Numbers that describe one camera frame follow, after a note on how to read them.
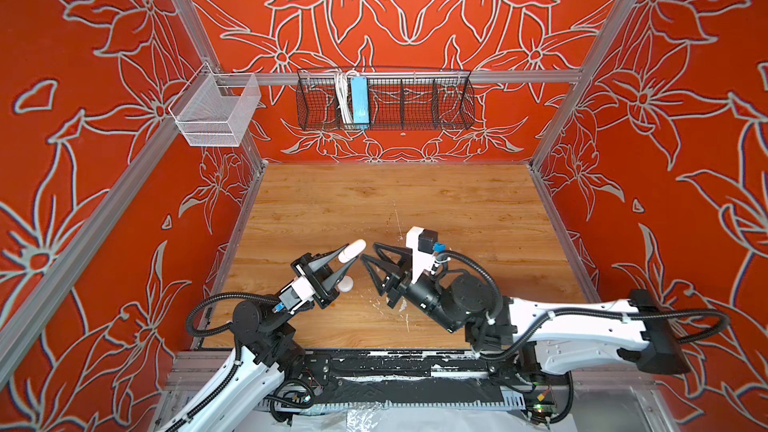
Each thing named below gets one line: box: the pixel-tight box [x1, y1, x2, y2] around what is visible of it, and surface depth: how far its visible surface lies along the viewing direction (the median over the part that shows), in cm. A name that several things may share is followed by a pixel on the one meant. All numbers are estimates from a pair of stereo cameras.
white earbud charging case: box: [338, 239, 367, 263], surface depth 52 cm
